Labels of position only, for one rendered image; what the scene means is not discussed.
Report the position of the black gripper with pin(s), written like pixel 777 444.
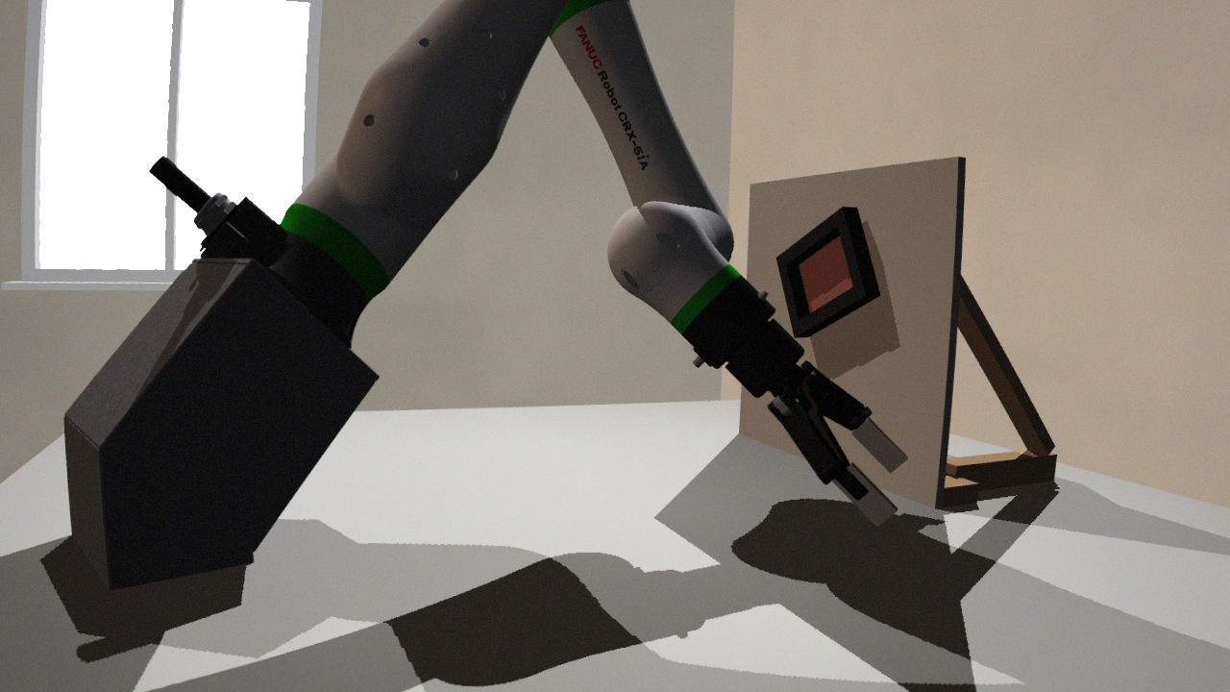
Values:
pixel 769 363

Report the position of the dark grey rectangular frame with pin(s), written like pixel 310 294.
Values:
pixel 815 271

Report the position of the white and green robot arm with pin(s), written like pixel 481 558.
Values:
pixel 440 103

